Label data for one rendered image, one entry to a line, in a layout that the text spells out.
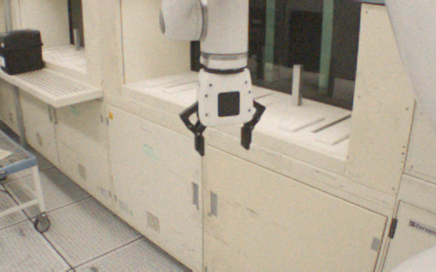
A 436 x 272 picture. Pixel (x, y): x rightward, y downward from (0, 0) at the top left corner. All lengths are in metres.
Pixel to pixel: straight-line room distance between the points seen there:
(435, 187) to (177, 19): 0.74
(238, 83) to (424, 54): 0.51
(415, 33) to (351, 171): 0.91
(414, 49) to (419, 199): 0.85
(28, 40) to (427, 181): 2.35
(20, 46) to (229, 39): 2.12
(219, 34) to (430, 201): 0.68
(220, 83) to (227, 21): 0.11
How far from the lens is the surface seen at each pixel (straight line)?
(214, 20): 0.70
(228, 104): 0.75
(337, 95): 1.67
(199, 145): 0.78
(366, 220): 1.21
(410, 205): 1.13
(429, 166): 1.08
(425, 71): 0.28
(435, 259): 0.26
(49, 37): 3.39
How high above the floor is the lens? 1.32
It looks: 22 degrees down
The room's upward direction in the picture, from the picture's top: straight up
